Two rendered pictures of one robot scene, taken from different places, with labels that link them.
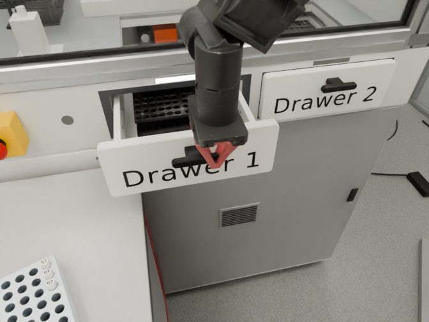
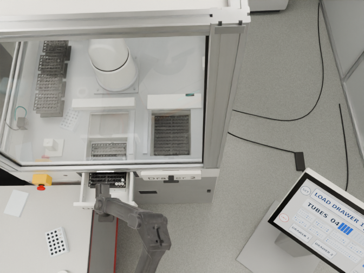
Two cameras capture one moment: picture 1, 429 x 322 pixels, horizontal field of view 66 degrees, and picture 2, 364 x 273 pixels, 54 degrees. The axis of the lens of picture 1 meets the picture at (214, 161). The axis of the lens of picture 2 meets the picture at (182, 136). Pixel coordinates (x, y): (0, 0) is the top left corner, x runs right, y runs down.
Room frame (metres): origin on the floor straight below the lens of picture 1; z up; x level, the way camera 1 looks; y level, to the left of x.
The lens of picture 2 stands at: (0.20, -0.46, 2.56)
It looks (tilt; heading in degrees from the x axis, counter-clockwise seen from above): 69 degrees down; 19
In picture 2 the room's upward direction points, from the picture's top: 7 degrees counter-clockwise
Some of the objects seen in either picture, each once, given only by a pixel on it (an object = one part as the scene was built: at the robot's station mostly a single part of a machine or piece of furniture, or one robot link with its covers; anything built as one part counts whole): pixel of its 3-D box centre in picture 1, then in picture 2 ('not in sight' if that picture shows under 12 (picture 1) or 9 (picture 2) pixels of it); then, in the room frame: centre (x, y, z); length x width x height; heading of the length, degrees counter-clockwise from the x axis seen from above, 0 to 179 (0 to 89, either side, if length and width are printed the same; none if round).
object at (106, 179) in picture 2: (176, 96); (109, 166); (0.60, 0.08, 0.87); 0.22 x 0.18 x 0.06; 13
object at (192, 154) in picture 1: (194, 154); not in sight; (0.38, 0.03, 0.91); 0.07 x 0.04 x 0.01; 103
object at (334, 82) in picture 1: (336, 84); (170, 179); (0.59, -0.25, 0.91); 0.07 x 0.04 x 0.01; 103
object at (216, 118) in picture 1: (216, 102); (105, 209); (0.37, 0.00, 1.01); 0.10 x 0.07 x 0.07; 12
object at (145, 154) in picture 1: (192, 158); (106, 205); (0.40, 0.04, 0.87); 0.29 x 0.02 x 0.11; 103
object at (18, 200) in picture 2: not in sight; (16, 203); (0.33, 0.53, 0.77); 0.13 x 0.09 x 0.02; 178
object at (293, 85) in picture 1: (326, 91); (171, 175); (0.61, -0.24, 0.87); 0.29 x 0.02 x 0.11; 103
